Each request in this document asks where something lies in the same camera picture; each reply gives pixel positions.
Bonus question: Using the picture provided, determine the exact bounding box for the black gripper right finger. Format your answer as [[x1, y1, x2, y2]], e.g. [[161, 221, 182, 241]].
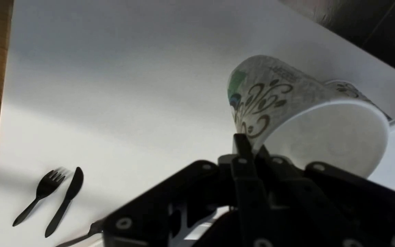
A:
[[254, 144, 395, 247]]

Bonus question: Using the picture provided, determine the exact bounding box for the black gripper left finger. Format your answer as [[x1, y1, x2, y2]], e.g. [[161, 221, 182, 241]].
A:
[[102, 132, 273, 247]]

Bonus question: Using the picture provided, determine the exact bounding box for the black plastic spoon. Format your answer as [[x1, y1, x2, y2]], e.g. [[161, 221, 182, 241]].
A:
[[54, 219, 106, 247]]

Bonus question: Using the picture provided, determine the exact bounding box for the black plastic fork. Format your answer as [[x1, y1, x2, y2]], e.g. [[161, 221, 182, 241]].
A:
[[12, 166, 72, 228]]

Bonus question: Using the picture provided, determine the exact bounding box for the stainless steel sink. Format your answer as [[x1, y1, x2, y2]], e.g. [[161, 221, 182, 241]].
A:
[[279, 0, 395, 83]]

